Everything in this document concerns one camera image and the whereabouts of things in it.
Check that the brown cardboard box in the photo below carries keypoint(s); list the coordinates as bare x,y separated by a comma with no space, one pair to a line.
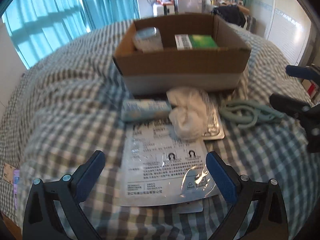
210,69

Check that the silver mini fridge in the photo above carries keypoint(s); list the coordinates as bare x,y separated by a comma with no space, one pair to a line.
188,6

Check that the teal window curtain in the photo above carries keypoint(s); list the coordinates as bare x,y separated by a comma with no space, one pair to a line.
39,27

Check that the light blue patterned tube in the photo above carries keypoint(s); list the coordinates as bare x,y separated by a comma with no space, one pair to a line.
134,110

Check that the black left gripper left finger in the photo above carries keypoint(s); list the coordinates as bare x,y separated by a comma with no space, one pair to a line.
41,220

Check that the white lace cloth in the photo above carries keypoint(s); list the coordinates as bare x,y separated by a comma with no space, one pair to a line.
190,112

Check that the smartphone with lit screen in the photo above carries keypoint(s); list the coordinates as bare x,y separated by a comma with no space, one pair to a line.
16,179

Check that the white drawer cabinet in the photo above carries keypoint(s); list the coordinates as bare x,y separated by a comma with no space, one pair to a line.
159,9

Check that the small card on bed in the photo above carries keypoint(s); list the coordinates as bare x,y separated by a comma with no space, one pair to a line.
8,173

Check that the clear cotton swab jar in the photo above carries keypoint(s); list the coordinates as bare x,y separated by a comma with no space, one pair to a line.
148,40

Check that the green 666 medicine box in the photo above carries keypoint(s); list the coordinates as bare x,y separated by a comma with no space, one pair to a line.
186,42

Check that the grey-green folding hanger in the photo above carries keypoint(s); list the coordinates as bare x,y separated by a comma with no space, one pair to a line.
249,113

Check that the black clothes on chair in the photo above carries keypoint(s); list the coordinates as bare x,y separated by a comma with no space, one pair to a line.
230,14

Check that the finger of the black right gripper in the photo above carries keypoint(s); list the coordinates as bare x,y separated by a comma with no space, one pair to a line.
308,117
308,72

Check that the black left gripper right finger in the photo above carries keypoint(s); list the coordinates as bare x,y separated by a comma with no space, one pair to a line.
269,220

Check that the silver foil blister tray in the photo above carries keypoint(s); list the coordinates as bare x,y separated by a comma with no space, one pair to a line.
214,129

